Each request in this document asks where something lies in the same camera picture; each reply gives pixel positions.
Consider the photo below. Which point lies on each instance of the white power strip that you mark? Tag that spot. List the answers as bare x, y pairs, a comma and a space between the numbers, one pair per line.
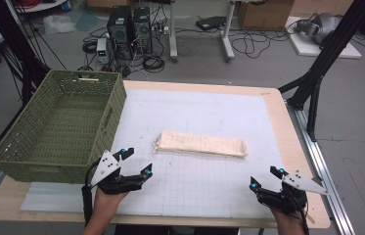
160, 30

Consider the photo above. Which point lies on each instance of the white floor board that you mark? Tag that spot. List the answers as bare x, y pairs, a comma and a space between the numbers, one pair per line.
307, 49

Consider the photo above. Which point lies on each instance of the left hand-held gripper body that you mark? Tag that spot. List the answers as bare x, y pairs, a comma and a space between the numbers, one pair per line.
106, 168

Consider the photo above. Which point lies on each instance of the beige towel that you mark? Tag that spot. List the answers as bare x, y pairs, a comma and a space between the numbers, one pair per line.
199, 144

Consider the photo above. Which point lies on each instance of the person's right hand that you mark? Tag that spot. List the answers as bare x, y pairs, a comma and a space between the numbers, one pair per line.
287, 223

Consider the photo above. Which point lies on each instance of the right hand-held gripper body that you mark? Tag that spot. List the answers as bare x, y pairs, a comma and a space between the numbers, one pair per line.
287, 199

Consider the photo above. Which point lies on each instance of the grey robot head shell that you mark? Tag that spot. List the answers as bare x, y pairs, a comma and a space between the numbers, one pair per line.
322, 26

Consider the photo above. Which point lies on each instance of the white grid cutting mat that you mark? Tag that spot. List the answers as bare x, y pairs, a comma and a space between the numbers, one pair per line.
203, 107

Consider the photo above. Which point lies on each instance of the green woven plastic basket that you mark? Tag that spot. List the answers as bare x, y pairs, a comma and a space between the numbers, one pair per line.
66, 130

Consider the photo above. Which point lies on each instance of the white bench power supply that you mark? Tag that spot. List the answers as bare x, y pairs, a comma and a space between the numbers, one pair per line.
102, 50

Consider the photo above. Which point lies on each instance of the white desk leg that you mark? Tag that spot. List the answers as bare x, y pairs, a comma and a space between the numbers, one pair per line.
227, 36
173, 32

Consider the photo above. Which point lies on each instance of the black computer tower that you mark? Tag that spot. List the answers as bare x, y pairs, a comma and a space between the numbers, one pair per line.
142, 29
119, 32

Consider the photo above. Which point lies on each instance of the person's dark clothing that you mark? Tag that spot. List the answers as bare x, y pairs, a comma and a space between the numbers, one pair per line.
170, 230

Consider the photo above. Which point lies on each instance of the flat black device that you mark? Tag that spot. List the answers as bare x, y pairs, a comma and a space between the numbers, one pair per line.
211, 23

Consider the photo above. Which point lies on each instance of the large cardboard box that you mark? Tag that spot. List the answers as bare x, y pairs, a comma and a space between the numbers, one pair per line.
264, 13

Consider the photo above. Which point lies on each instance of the clear plastic bag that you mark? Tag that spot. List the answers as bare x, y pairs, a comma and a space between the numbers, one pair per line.
59, 24

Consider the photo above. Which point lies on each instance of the black metal stand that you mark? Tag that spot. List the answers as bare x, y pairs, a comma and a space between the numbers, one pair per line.
13, 42
333, 42

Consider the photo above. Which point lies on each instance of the person's left hand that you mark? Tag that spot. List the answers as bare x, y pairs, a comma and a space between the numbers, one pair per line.
105, 207

